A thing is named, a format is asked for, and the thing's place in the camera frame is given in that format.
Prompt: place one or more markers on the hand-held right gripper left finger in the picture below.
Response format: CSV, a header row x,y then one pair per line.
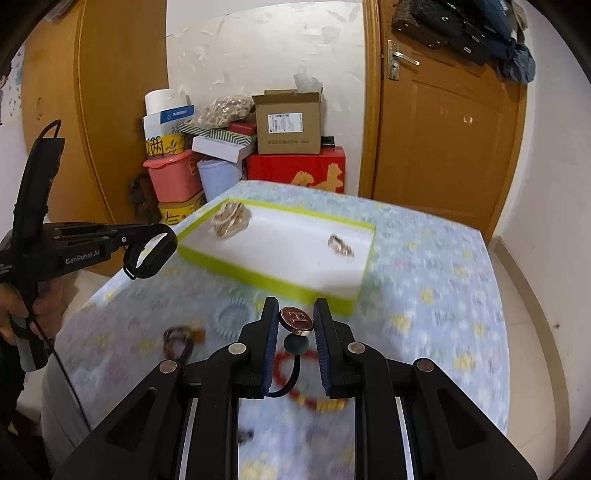
x,y
270,353

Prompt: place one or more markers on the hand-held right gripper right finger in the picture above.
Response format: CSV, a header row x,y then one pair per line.
x,y
323,353

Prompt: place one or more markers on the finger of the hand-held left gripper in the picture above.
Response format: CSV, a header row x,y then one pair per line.
x,y
134,241
78,229

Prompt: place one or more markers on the black wristband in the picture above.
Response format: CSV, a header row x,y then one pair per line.
x,y
154,265

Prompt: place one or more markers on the yellow-green tray box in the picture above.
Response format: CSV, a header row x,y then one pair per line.
x,y
286,249

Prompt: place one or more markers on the person's left forearm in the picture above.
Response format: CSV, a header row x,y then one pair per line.
x,y
14,438

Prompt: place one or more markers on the person's left hand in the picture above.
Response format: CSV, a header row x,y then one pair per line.
x,y
51,309

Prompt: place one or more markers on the dark brown bag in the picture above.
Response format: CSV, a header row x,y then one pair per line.
x,y
143,196

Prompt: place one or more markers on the pink plastic bin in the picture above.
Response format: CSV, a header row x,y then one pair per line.
x,y
173,180

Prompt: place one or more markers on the yellow patterned container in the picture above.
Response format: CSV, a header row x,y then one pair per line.
x,y
166,146

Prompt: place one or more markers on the light blue bucket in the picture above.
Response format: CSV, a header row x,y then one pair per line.
x,y
219,180

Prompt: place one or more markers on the gold hair clip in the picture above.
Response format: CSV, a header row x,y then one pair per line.
x,y
340,246

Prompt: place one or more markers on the wooden wardrobe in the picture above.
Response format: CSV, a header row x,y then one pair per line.
x,y
106,92

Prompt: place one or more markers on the white flat box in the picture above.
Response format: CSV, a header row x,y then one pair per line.
x,y
217,146

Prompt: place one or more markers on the white and blue box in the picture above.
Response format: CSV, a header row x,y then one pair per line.
x,y
173,117

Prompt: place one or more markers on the green striped box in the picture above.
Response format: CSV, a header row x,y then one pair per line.
x,y
217,134

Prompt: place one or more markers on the white paper roll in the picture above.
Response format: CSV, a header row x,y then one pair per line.
x,y
161,99

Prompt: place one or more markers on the dark red box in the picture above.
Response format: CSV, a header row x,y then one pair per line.
x,y
242,128

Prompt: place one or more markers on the bag of beige beads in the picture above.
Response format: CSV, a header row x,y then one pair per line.
x,y
221,110

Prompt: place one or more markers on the red gift box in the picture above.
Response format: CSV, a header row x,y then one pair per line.
x,y
277,168

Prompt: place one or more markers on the cardboard box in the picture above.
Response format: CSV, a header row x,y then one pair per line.
x,y
286,134

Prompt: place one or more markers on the small black box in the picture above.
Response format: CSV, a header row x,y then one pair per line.
x,y
328,141

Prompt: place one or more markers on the white crumpled plastic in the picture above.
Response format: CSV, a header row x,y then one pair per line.
x,y
307,81

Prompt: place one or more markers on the wooden door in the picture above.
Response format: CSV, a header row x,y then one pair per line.
x,y
438,138

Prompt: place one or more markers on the black hanging bag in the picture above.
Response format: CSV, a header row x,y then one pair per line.
x,y
443,23

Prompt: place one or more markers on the blue hanging cloth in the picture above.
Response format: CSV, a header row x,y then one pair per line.
x,y
517,60

